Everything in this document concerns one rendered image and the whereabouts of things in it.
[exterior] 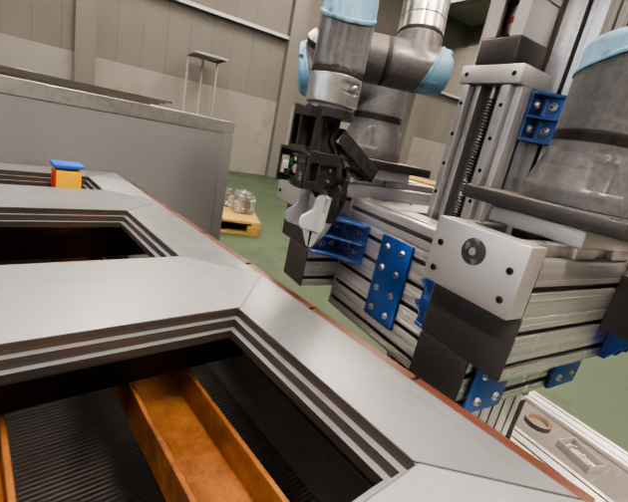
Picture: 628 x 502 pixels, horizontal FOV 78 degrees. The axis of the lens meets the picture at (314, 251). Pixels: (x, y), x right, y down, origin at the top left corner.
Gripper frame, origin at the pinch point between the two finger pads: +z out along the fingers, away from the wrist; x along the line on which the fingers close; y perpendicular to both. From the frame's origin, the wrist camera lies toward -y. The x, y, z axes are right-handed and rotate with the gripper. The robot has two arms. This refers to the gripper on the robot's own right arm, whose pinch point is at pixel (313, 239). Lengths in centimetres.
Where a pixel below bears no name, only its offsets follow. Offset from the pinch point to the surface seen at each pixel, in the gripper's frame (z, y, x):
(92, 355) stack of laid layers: 7.8, 33.9, 9.3
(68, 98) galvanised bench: -13, 21, -82
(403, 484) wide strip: 5.7, 20.6, 35.4
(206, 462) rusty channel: 22.2, 22.6, 13.8
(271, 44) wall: -179, -444, -709
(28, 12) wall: -111, -46, -782
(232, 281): 5.6, 14.6, 1.0
